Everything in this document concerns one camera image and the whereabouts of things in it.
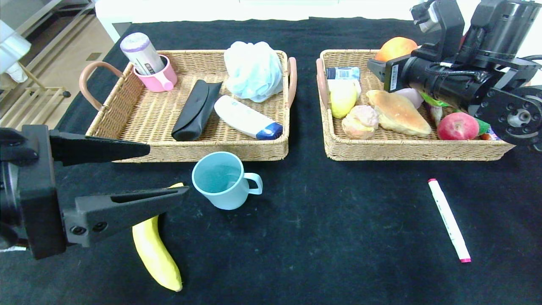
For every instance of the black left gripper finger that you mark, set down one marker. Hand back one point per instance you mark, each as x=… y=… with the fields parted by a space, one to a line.
x=110 y=214
x=97 y=149

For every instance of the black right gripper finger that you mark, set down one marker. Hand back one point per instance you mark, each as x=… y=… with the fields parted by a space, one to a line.
x=377 y=71

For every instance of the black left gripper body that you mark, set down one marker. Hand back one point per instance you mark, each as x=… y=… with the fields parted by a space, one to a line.
x=40 y=190

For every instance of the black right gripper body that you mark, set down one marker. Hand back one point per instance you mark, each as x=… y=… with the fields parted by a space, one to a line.
x=392 y=76

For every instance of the orange fruit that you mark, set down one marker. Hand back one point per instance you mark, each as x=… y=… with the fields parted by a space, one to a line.
x=396 y=48

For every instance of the white green napa cabbage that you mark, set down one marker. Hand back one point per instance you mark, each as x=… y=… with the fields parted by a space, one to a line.
x=434 y=101

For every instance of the white marker with pink cap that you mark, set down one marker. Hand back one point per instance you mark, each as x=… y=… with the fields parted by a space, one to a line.
x=446 y=218

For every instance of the pale pink onion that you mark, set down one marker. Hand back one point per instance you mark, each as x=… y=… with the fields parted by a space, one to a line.
x=413 y=98

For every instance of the small white blue package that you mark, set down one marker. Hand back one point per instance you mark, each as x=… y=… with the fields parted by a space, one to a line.
x=343 y=73

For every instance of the golden bread loaf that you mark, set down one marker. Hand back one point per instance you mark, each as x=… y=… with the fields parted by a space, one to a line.
x=398 y=114

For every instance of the yellow lemon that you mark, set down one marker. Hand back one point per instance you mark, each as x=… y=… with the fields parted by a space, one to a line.
x=343 y=101

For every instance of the cream puff pastry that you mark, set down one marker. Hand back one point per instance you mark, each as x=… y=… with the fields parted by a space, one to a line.
x=360 y=123

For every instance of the purple eggplant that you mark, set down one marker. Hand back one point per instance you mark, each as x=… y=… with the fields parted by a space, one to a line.
x=435 y=115

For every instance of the yellow banana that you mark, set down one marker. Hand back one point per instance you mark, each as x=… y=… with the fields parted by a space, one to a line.
x=154 y=254

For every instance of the red apple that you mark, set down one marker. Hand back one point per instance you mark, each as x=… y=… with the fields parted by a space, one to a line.
x=457 y=127

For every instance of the pink plastic cup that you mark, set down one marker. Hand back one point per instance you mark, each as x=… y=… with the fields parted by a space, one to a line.
x=162 y=81

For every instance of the black glasses case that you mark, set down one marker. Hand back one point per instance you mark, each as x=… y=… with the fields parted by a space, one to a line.
x=194 y=113

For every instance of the green round fruit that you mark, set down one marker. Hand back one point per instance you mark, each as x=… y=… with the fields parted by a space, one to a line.
x=482 y=126

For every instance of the grey tube with purple cap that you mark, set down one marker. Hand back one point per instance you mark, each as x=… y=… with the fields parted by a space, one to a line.
x=141 y=51

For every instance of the blue red snack packet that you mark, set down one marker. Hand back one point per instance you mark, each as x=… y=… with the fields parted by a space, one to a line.
x=489 y=136

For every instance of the light blue mug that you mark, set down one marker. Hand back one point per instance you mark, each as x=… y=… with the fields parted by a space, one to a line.
x=228 y=201

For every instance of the light blue bath pouf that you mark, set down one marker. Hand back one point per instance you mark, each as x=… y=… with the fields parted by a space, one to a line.
x=253 y=71

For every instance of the wooden platform with rails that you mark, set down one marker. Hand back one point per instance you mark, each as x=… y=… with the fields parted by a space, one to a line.
x=55 y=25

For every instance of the white cloth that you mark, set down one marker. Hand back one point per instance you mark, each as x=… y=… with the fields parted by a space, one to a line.
x=12 y=46

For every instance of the white bottle with blue cap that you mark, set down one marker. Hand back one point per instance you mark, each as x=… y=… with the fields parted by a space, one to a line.
x=240 y=115

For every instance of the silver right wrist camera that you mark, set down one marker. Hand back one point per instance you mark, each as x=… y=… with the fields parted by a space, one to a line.
x=431 y=25

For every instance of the black right camera bracket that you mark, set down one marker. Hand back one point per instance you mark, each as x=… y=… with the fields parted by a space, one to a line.
x=451 y=25

